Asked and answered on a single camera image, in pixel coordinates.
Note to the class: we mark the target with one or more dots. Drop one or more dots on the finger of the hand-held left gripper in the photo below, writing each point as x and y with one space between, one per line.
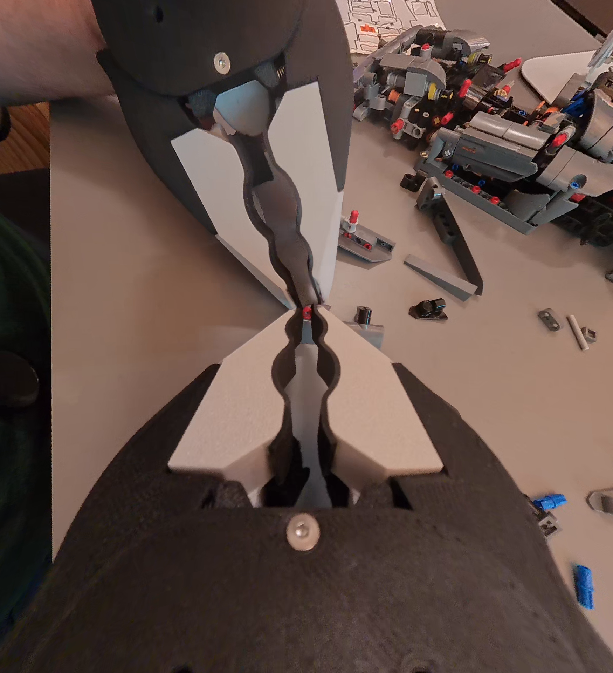
311 157
212 179

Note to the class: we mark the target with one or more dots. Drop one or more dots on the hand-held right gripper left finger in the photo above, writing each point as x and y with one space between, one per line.
222 420

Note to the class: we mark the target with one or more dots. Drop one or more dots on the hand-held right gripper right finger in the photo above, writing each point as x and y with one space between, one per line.
390 420

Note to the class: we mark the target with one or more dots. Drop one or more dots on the grey panel with black connector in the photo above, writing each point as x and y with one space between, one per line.
369 331

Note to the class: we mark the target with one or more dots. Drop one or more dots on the grey beam sub-assembly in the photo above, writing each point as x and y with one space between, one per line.
369 244

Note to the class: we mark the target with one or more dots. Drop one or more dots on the toy car model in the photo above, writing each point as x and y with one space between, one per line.
495 147

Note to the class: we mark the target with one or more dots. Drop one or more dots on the person's left forearm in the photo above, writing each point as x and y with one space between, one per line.
28 47

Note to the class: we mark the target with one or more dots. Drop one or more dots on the small black connector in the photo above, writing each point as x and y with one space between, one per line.
411 182

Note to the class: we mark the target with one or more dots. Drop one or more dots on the black rounded piece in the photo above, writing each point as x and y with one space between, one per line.
428 309

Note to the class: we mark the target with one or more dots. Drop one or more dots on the grey triangular panel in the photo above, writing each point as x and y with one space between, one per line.
451 231

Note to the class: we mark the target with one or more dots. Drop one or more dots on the sticker sheet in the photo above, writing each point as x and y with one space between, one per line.
396 21

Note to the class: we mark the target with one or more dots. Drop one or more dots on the tiny dark piece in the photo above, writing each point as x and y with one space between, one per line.
549 319

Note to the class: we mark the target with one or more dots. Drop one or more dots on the small grey plate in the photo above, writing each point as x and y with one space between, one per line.
548 524

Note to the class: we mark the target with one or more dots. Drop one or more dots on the small grey pin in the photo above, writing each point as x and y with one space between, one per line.
577 332

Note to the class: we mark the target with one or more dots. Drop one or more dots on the tiny grey square piece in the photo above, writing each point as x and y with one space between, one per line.
589 335

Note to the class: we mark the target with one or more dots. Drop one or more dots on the short blue pin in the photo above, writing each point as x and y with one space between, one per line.
584 586

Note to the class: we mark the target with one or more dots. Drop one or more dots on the white book stand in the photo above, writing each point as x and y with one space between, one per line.
558 68

